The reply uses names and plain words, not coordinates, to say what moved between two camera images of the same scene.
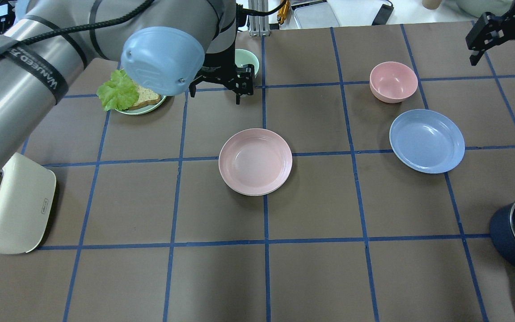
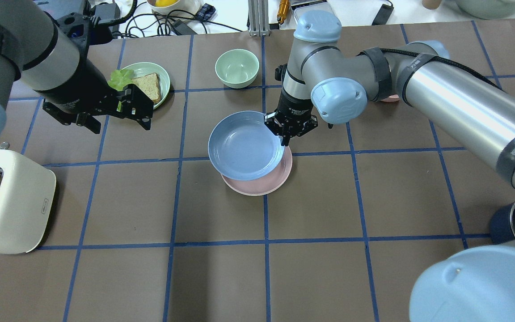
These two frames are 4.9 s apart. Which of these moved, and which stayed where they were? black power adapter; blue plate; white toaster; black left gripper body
Moved: black left gripper body; blue plate
Stayed: black power adapter; white toaster
